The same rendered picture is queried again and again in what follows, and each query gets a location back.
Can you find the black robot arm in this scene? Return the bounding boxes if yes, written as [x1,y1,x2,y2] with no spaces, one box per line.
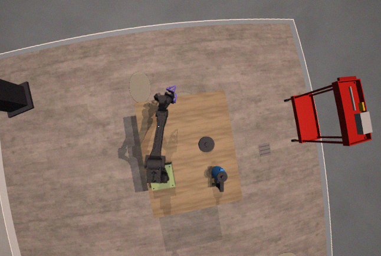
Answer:
[144,93,169,183]

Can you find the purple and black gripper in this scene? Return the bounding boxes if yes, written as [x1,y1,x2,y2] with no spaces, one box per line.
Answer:
[165,86,177,106]

